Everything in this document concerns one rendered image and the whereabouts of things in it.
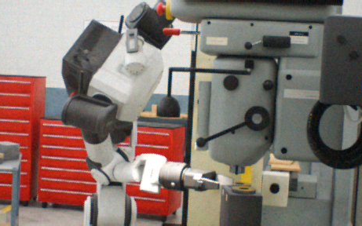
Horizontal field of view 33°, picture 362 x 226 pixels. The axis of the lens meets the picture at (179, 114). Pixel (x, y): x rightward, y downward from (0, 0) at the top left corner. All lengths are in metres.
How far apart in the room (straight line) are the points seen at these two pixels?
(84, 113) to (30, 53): 9.70
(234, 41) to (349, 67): 0.38
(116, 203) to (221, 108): 0.79
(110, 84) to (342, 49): 0.84
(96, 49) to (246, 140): 0.64
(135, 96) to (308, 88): 0.60
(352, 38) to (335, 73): 0.09
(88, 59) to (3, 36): 9.83
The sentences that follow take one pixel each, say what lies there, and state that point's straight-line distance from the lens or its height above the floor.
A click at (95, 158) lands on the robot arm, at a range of 2.14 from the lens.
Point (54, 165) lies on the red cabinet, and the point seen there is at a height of 0.50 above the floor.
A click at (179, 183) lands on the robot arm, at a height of 1.23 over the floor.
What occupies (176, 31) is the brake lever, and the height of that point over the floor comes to 1.70.
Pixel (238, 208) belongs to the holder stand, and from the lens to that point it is 2.22.
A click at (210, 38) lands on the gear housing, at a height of 1.67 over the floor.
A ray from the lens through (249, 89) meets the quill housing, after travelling 1.76.
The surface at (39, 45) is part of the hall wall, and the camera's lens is 11.60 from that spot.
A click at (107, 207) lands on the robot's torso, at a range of 2.40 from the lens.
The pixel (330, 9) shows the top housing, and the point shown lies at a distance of 1.76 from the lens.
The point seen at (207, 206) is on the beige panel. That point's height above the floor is 0.80.
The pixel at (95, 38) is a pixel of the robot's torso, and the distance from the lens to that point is 2.13.
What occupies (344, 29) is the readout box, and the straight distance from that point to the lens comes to 1.50.
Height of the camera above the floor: 1.57
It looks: 4 degrees down
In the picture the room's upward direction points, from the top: 3 degrees clockwise
